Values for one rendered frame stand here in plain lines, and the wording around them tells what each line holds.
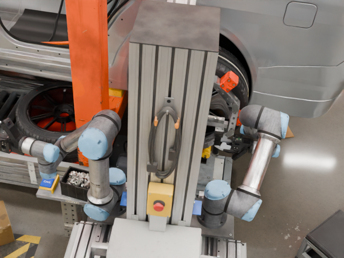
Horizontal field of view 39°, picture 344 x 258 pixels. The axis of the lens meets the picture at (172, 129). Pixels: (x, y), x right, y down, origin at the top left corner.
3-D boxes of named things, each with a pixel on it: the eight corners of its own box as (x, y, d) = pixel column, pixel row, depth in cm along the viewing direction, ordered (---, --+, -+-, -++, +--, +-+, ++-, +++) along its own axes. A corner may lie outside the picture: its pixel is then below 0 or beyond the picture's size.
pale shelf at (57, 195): (112, 188, 300) (112, 185, 298) (105, 209, 288) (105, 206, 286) (45, 176, 303) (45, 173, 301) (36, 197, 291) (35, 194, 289)
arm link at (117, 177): (129, 187, 238) (130, 168, 228) (118, 207, 228) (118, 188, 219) (107, 179, 240) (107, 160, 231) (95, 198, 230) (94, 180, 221)
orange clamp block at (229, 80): (228, 85, 282) (238, 76, 277) (227, 93, 277) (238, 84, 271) (219, 78, 280) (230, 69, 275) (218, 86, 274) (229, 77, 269)
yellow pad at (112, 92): (126, 85, 335) (126, 80, 332) (121, 98, 325) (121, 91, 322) (106, 82, 336) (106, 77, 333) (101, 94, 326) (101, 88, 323)
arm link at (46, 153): (52, 168, 209) (50, 154, 204) (30, 160, 212) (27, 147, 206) (61, 156, 215) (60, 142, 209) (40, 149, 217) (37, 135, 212)
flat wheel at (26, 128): (108, 102, 384) (108, 78, 368) (113, 162, 337) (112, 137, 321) (23, 105, 374) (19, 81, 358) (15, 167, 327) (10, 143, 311)
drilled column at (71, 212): (84, 227, 327) (80, 187, 299) (79, 239, 320) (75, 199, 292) (69, 224, 328) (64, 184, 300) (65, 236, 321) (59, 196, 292)
